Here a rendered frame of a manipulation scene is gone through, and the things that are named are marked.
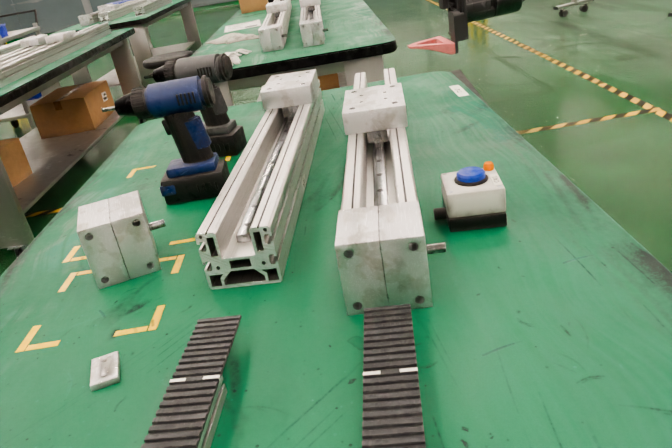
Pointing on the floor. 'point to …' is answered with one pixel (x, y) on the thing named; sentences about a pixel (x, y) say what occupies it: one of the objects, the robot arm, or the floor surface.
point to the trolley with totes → (31, 97)
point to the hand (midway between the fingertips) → (410, 18)
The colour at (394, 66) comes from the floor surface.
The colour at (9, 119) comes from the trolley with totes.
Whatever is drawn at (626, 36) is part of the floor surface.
